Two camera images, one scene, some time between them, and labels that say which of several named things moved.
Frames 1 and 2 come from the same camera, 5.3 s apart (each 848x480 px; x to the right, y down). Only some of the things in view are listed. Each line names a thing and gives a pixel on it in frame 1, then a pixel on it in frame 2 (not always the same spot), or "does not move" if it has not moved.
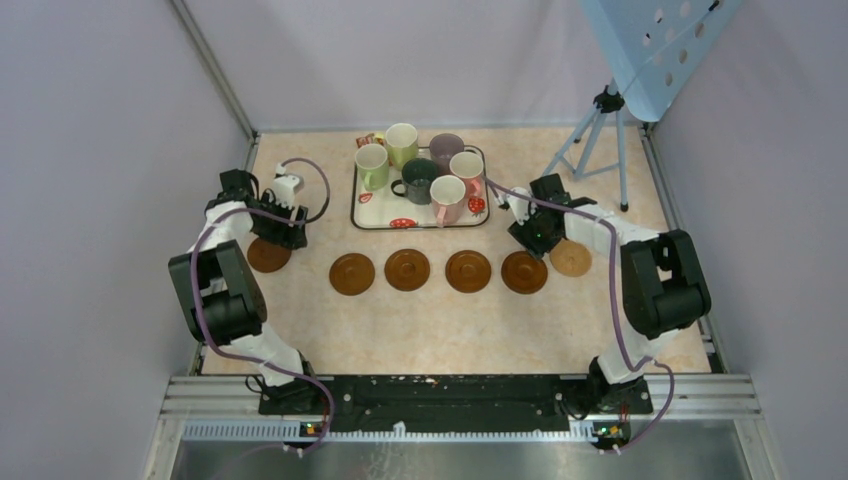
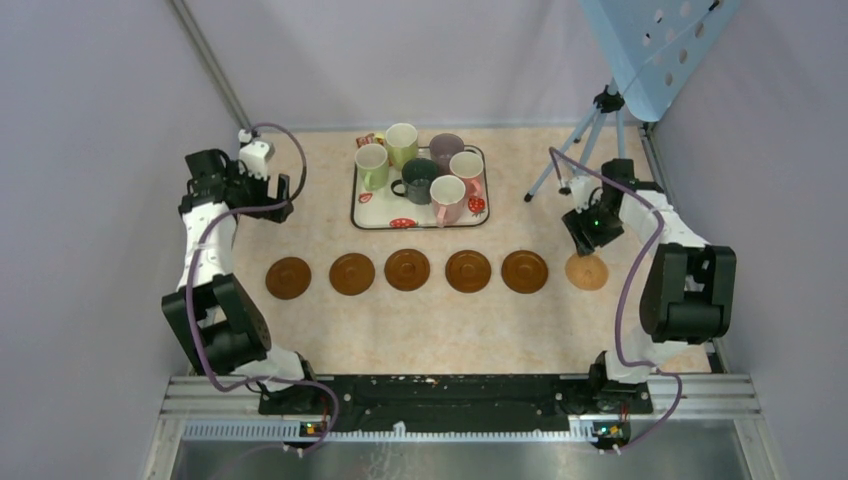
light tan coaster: (570, 258) to (588, 272)
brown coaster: (267, 257) to (288, 278)
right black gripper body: (533, 233) to (600, 227)
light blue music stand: (650, 46) does not move
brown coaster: (468, 271) does not move
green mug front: (373, 163) does not move
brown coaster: (352, 274) does not move
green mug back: (402, 144) does not move
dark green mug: (417, 175) does not move
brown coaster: (407, 270) does not move
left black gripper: (293, 236) to (282, 193)
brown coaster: (522, 273) does not move
